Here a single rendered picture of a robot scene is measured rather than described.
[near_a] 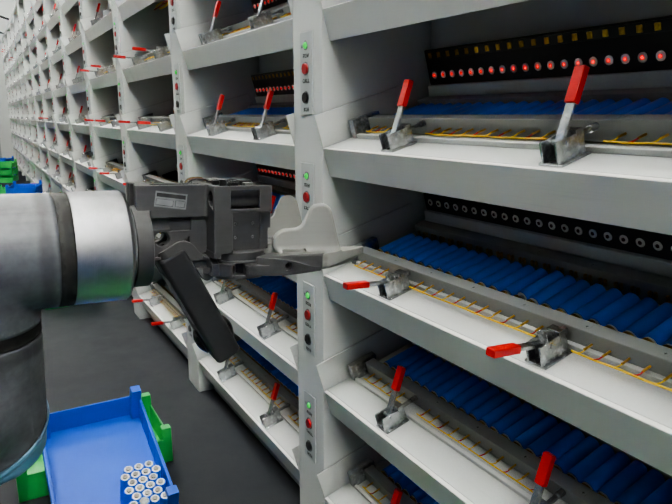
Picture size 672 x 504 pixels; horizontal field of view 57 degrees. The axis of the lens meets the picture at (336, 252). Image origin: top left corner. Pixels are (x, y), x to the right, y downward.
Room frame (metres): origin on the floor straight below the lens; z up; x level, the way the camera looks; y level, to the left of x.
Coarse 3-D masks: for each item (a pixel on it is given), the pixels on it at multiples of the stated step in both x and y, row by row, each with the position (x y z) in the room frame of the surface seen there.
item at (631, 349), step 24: (384, 264) 0.88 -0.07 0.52; (408, 264) 0.84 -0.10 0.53; (432, 288) 0.79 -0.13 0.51; (456, 288) 0.74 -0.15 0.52; (480, 288) 0.72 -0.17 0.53; (504, 312) 0.67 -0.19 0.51; (528, 312) 0.64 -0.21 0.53; (552, 312) 0.62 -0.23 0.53; (576, 336) 0.58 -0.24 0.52; (600, 336) 0.56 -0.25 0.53; (624, 336) 0.55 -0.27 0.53; (624, 360) 0.53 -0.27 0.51; (648, 360) 0.52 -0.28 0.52
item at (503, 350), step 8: (544, 336) 0.57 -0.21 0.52; (504, 344) 0.56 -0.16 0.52; (512, 344) 0.56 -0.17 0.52; (520, 344) 0.57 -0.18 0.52; (528, 344) 0.57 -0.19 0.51; (536, 344) 0.57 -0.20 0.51; (544, 344) 0.57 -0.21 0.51; (488, 352) 0.55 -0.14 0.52; (496, 352) 0.54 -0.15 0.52; (504, 352) 0.55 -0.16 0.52; (512, 352) 0.55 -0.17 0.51; (520, 352) 0.56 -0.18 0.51
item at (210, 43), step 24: (264, 0) 1.19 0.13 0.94; (288, 0) 1.02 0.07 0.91; (216, 24) 1.59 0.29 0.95; (240, 24) 1.39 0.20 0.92; (264, 24) 1.18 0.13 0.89; (288, 24) 1.04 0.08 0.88; (192, 48) 1.47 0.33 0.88; (216, 48) 1.34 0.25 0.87; (240, 48) 1.24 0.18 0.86; (264, 48) 1.14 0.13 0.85; (288, 48) 1.07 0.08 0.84
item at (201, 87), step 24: (168, 0) 1.62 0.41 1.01; (192, 0) 1.56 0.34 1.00; (216, 0) 1.59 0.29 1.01; (240, 0) 1.62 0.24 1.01; (192, 24) 1.56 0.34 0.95; (192, 72) 1.56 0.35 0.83; (216, 72) 1.59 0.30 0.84; (240, 72) 1.62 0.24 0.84; (192, 96) 1.56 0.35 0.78; (216, 96) 1.59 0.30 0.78; (192, 168) 1.55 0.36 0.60; (216, 168) 1.58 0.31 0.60; (240, 168) 1.62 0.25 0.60; (192, 360) 1.59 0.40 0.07
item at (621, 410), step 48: (384, 240) 1.00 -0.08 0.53; (528, 240) 0.81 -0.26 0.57; (336, 288) 0.91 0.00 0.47; (432, 336) 0.71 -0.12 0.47; (480, 336) 0.65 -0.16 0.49; (528, 336) 0.63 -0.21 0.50; (528, 384) 0.58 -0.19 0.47; (576, 384) 0.53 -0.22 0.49; (624, 384) 0.52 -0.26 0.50; (624, 432) 0.48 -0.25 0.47
